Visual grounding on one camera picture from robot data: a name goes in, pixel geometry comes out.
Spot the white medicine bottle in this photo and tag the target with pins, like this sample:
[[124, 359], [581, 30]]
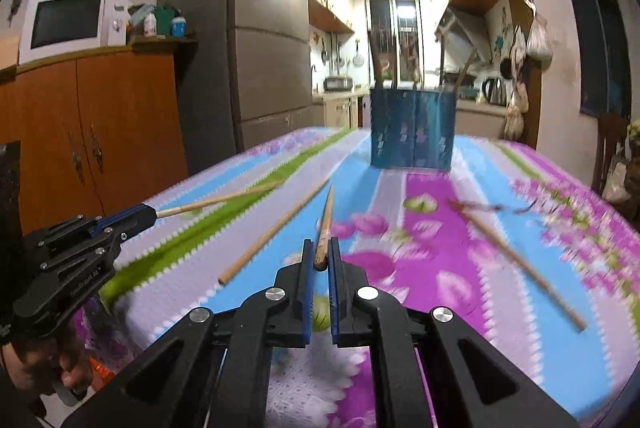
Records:
[[149, 25]]

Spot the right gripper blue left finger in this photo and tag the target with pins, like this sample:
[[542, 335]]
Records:
[[292, 321]]

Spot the white microwave oven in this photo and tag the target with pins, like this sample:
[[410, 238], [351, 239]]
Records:
[[56, 27]]

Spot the white plastic bag hanging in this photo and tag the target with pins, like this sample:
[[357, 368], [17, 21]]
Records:
[[538, 44]]

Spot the blue perforated utensil holder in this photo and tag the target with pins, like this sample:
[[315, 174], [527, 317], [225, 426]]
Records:
[[412, 128]]

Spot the range hood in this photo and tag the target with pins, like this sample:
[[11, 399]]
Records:
[[462, 33]]

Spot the orange wooden cabinet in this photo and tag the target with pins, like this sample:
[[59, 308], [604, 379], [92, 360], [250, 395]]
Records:
[[99, 130]]

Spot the dark curtained window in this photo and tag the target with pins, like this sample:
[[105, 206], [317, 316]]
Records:
[[604, 61]]

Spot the silver toaster oven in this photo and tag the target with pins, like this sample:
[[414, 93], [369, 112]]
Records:
[[337, 84]]

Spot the blue lid jar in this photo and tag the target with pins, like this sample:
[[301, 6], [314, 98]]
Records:
[[178, 27]]

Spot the green cup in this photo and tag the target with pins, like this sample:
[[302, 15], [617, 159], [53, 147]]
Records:
[[164, 15]]

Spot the floral striped tablecloth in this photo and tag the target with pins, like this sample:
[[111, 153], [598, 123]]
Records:
[[398, 226]]

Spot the wooden chair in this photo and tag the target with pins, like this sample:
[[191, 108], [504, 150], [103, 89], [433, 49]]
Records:
[[616, 172]]

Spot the kitchen window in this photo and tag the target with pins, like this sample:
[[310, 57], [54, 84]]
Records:
[[397, 27]]

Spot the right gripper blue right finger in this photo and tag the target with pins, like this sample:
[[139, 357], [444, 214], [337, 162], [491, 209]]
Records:
[[349, 327]]

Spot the grey refrigerator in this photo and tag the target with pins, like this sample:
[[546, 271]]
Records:
[[249, 78]]

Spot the steel electric kettle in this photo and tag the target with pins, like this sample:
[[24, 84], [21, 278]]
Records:
[[494, 91]]

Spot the wooden chopstick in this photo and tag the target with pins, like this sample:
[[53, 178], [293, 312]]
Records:
[[321, 252], [377, 69], [257, 190], [579, 323], [414, 67], [464, 70], [248, 255]]

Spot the person left hand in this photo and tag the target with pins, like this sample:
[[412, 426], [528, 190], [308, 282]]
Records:
[[35, 365]]

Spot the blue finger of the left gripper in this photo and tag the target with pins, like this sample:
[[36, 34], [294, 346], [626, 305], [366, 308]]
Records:
[[131, 221]]

